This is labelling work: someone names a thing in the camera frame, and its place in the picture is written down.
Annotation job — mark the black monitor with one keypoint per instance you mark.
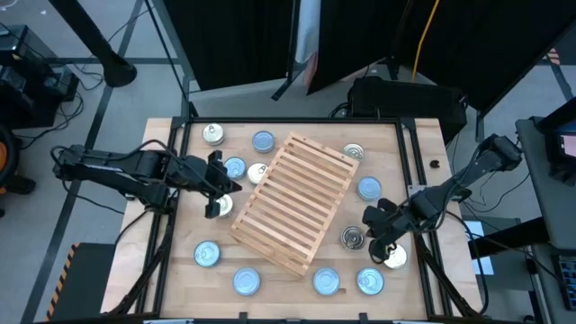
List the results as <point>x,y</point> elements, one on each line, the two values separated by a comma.
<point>562,144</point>

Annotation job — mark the teal orange label can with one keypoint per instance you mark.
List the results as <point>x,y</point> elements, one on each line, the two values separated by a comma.
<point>235,168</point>

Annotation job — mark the pink salmon pull-tab can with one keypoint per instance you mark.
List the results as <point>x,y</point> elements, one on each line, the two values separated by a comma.
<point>213,134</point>
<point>353,237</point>
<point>226,204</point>
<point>353,151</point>
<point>398,258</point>
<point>257,173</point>

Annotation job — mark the hazard striped black platform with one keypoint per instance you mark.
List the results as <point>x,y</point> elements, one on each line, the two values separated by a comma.
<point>85,283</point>

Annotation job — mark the wooden slatted shelf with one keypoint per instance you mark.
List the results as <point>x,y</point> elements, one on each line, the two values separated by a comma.
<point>292,202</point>

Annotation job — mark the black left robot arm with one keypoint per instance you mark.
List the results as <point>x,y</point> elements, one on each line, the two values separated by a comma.
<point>135,168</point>

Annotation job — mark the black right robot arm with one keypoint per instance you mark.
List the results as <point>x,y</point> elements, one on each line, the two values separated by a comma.
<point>454,184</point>

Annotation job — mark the black keyboard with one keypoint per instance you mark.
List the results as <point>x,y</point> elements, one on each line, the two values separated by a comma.
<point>567,276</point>

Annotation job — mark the black floor beam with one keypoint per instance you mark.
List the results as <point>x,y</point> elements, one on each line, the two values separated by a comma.
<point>508,236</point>

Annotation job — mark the grey metal beam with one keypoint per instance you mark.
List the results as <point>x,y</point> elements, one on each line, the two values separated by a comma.
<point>173,45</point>

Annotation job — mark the black metal table frame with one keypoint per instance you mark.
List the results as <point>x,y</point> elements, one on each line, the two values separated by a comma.
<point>292,120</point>

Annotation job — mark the orange black round device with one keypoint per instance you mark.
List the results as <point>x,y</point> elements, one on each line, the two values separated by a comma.
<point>5,157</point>

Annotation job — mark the black curtain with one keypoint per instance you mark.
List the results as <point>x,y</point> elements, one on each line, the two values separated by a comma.
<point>229,40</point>
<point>355,40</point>
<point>486,45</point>

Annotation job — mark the grey desk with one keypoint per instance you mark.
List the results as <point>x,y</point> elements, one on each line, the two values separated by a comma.
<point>549,202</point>

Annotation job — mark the white floor sheet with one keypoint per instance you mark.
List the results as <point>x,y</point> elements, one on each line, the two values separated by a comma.
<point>485,265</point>

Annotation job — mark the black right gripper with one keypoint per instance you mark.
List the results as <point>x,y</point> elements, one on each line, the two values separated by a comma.
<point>402,216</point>

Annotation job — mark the black pole stand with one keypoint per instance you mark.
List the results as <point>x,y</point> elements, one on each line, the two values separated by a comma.
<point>90,36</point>

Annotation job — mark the small black knob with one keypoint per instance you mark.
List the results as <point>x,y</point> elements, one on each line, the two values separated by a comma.
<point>434,164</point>

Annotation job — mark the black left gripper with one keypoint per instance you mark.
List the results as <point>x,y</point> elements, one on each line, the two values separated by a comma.
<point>198,173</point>

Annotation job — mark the black equipment case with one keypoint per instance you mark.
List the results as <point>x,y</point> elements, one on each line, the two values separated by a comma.
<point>407,103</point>

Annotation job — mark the black equipment boxes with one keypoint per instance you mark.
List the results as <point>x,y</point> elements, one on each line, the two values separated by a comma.
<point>27,81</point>

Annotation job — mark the white hanging cloth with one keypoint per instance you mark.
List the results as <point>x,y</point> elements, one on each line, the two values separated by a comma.
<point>308,27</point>

